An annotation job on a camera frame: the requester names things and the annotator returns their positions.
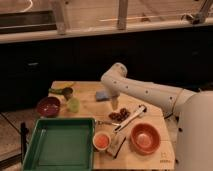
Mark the blue sponge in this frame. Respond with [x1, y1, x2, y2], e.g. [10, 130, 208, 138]
[95, 91, 109, 101]

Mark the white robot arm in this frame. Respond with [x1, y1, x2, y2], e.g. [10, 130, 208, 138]
[101, 63, 213, 171]

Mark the green plastic tray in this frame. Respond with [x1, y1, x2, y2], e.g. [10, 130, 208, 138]
[22, 118, 95, 171]

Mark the brown grape bunch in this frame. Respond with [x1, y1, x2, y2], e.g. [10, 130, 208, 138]
[109, 108, 130, 122]

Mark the metal fork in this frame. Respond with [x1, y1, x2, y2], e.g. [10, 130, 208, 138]
[95, 120, 119, 126]

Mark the wooden block with stripe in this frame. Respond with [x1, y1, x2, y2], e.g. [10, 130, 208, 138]
[107, 133, 126, 157]

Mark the light green cup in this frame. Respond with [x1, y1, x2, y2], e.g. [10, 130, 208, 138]
[67, 97, 80, 113]

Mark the wooden cutting board table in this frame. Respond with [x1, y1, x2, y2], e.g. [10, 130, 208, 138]
[52, 81, 175, 171]

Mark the small orange cup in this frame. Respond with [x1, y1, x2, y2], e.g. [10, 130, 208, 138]
[93, 132, 111, 151]

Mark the dark metal cup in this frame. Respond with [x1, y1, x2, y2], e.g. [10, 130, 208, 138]
[62, 87, 73, 100]

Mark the orange bowl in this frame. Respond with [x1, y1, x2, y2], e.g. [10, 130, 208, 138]
[130, 123, 161, 155]

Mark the dark red bowl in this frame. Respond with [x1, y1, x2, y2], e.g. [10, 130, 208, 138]
[36, 97, 60, 117]

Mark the white handled utensil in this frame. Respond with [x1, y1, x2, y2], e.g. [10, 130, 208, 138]
[114, 105, 147, 133]

